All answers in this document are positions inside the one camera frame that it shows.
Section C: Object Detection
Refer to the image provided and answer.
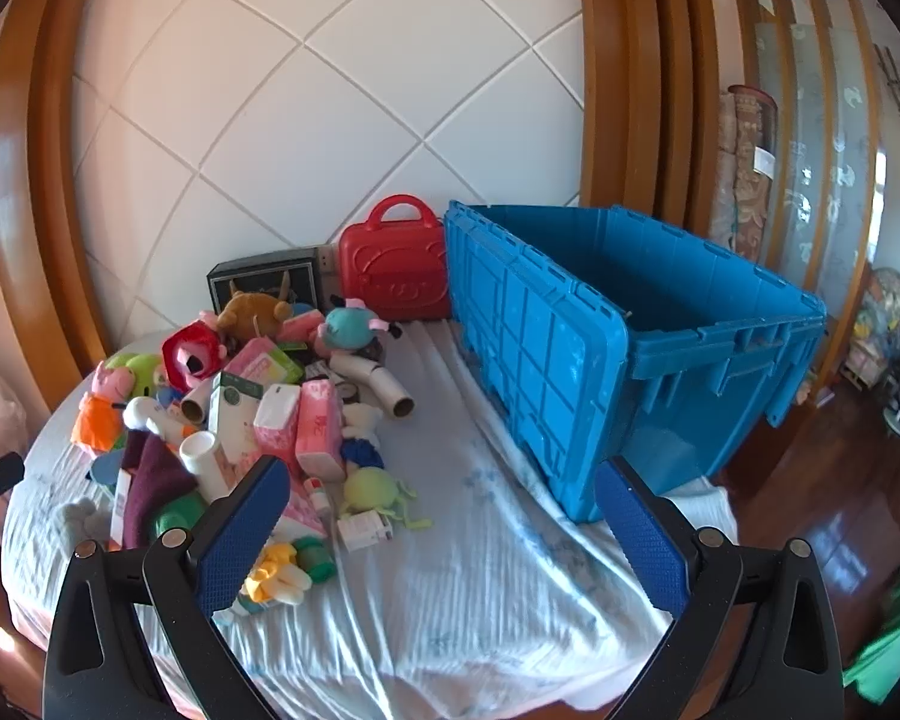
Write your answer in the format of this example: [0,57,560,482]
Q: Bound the yellow white plush toy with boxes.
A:
[240,543,313,606]

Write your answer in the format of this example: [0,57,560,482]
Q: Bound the red toy suitcase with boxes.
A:
[338,193,452,322]

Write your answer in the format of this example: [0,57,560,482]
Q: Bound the green plush toy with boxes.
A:
[105,353,165,398]

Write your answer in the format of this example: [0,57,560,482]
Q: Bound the black gift box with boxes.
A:
[206,245,336,314]

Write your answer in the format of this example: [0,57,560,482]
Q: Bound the pink tissue pack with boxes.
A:
[295,379,346,483]

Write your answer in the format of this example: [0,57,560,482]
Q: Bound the white green medicine box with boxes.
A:
[208,371,263,466]

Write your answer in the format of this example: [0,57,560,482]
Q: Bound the wooden door frame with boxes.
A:
[580,0,720,238]

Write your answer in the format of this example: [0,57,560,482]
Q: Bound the rolled patterned carpet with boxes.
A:
[709,85,777,262]

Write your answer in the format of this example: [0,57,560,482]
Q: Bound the white cylindrical bottle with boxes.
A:
[178,431,230,504]

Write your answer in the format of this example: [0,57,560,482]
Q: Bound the green plastic bag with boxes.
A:
[842,571,900,706]

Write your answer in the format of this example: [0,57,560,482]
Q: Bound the white cardboard tube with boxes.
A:
[329,353,416,419]

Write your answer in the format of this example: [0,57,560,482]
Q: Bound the pink wet wipes pack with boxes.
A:
[224,337,305,387]

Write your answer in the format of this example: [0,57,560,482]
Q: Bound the wooden glass partition screen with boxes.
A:
[736,0,886,388]

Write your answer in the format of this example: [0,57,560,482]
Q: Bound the dark maroon pouch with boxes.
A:
[121,431,198,550]

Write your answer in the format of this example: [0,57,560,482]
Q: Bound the blue plastic storage crate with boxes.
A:
[443,203,826,523]

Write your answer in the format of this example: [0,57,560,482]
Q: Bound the brown plush bear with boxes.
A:
[215,271,292,343]

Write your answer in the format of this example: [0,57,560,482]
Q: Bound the teal plush toy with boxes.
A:
[317,296,403,353]

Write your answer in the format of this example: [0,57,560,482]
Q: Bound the red plush toy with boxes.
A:
[160,320,227,394]

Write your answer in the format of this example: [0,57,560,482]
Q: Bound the light green plush frog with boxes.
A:
[341,466,432,530]

